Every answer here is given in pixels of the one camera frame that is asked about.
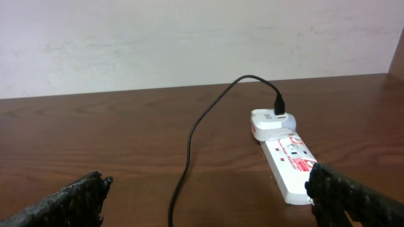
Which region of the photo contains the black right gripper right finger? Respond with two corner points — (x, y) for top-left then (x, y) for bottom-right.
(305, 163), (403, 227)

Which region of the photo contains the white power strip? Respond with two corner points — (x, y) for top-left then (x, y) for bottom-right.
(261, 133), (317, 205)

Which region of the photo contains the black USB charging cable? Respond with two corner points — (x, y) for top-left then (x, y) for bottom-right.
(167, 74), (286, 227)

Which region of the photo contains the white USB wall charger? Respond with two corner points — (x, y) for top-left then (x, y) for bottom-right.
(251, 109), (297, 142)

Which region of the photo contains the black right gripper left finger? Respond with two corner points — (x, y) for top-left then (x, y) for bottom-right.
(1, 171), (113, 227)

